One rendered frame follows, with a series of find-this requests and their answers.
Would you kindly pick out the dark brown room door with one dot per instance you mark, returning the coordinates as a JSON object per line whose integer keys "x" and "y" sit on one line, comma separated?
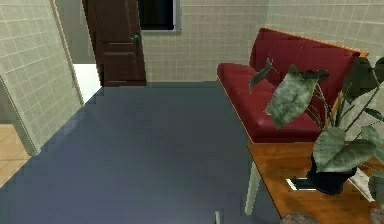
{"x": 116, "y": 50}

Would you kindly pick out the white framed flat object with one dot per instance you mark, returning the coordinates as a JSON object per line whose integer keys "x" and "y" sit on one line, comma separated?
{"x": 299, "y": 184}

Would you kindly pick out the red sofa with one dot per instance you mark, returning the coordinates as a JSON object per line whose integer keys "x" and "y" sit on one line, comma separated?
{"x": 266, "y": 96}

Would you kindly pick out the brown wooden table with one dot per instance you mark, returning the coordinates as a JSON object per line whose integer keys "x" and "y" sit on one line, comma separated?
{"x": 300, "y": 186}

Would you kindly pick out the green house plant black pot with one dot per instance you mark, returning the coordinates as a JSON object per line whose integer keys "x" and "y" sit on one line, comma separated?
{"x": 333, "y": 156}

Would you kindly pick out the dark window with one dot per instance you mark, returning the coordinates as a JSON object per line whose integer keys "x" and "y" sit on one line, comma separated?
{"x": 156, "y": 14}

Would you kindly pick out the brown round object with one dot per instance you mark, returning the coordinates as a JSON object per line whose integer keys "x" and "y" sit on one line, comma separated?
{"x": 377, "y": 216}
{"x": 300, "y": 219}

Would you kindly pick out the white book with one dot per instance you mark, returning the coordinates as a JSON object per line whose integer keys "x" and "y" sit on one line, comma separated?
{"x": 364, "y": 182}

